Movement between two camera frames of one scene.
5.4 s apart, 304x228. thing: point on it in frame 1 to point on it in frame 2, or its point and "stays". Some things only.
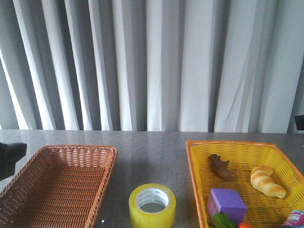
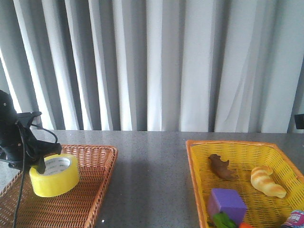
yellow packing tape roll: [152, 205] to [61, 175]
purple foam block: [229, 201] stays
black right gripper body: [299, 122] stays
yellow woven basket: [251, 182] stays
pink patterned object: [296, 220] stays
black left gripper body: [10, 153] to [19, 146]
